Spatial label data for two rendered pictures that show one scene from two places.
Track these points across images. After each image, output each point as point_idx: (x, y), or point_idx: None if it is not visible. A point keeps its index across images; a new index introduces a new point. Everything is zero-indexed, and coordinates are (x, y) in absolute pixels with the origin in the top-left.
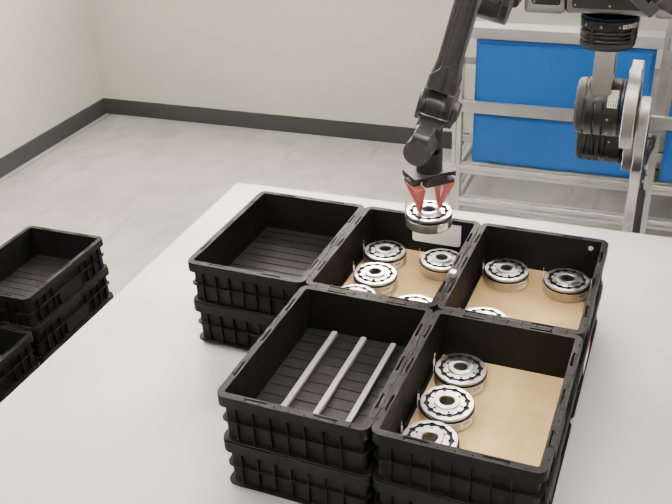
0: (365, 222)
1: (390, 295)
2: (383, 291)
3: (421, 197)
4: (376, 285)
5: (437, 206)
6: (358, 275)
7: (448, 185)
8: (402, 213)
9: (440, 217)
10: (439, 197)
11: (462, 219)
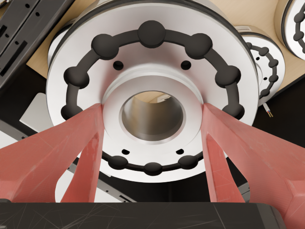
0: (189, 198)
1: (233, 17)
2: (247, 27)
3: (277, 145)
4: (264, 38)
5: (106, 119)
6: (270, 85)
7: (7, 178)
8: (125, 194)
9: (129, 38)
10: (84, 154)
11: (9, 134)
